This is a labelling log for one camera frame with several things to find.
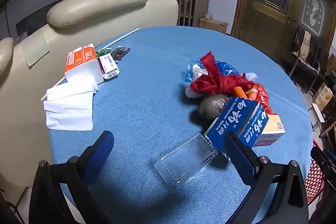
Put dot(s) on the clear plastic container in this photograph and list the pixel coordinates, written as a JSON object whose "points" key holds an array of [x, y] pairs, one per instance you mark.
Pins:
{"points": [[183, 163]]}

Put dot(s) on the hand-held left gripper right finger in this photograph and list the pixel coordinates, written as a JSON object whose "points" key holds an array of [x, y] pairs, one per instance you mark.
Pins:
{"points": [[239, 158]]}

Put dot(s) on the striped beige scarf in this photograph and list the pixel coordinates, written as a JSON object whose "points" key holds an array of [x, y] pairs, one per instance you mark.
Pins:
{"points": [[305, 43]]}

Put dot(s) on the blue plastic bag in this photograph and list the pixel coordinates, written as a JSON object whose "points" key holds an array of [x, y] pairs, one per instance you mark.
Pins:
{"points": [[191, 70]]}

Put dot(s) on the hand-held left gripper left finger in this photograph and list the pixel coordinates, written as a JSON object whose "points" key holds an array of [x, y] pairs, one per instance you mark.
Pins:
{"points": [[101, 151]]}

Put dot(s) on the white paper tissue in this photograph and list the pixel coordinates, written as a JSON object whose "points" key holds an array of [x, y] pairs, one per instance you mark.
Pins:
{"points": [[76, 86], [68, 115]]}

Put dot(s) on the blue tablecloth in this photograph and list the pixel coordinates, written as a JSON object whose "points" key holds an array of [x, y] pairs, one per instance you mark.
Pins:
{"points": [[157, 69]]}

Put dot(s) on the small white stool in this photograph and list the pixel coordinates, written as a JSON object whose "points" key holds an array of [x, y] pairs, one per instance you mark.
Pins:
{"points": [[316, 111]]}

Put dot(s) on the yellow printed carton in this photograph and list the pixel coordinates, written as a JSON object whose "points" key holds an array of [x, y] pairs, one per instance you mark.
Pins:
{"points": [[324, 96]]}

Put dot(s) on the black plastic bag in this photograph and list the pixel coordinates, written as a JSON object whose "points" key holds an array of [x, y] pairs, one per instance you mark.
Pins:
{"points": [[210, 107]]}

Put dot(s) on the black metal chair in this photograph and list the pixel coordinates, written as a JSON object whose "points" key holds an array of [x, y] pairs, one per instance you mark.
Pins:
{"points": [[302, 66]]}

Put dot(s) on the green candy wrapper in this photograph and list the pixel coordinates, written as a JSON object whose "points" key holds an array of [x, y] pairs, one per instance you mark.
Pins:
{"points": [[103, 52]]}

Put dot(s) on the wooden glass-panel door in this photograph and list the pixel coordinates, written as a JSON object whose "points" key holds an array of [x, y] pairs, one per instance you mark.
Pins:
{"points": [[262, 24]]}

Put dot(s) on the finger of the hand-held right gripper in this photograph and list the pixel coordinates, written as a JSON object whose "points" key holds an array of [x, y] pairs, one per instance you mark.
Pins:
{"points": [[319, 157]]}

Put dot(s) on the dark snack packet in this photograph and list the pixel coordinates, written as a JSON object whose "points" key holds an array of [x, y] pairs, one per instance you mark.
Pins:
{"points": [[120, 53]]}

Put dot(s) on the red plastic bag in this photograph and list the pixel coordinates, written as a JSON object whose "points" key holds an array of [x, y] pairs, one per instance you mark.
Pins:
{"points": [[210, 83]]}

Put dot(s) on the thin white stick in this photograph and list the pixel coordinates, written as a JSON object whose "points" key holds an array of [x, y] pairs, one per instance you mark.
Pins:
{"points": [[123, 35]]}

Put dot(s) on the orange white small box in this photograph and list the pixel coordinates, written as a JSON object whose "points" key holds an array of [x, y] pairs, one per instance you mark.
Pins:
{"points": [[273, 127]]}

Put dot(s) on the orange snack wrapper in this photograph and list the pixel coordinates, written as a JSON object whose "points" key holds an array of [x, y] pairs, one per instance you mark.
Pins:
{"points": [[260, 95]]}

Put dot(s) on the orange white tissue pack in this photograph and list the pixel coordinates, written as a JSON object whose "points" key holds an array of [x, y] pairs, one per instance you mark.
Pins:
{"points": [[81, 61]]}

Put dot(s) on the wooden crib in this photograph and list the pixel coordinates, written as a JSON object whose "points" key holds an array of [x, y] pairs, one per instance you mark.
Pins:
{"points": [[189, 8]]}

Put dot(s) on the blue toothpaste box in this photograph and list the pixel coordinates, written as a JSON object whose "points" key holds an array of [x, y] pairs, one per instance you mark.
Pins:
{"points": [[236, 119]]}

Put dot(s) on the red plastic basket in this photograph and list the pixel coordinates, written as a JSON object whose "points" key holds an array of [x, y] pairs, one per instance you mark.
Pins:
{"points": [[313, 179]]}

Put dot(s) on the white purple labelled box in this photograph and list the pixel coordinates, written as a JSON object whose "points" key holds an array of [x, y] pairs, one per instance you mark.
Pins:
{"points": [[107, 66]]}

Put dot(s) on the cream leather sofa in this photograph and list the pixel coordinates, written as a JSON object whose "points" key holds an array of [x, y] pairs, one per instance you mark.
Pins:
{"points": [[105, 6]]}

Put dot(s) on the brown cardboard box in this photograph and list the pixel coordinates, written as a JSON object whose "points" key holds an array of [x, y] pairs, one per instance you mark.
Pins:
{"points": [[212, 26]]}

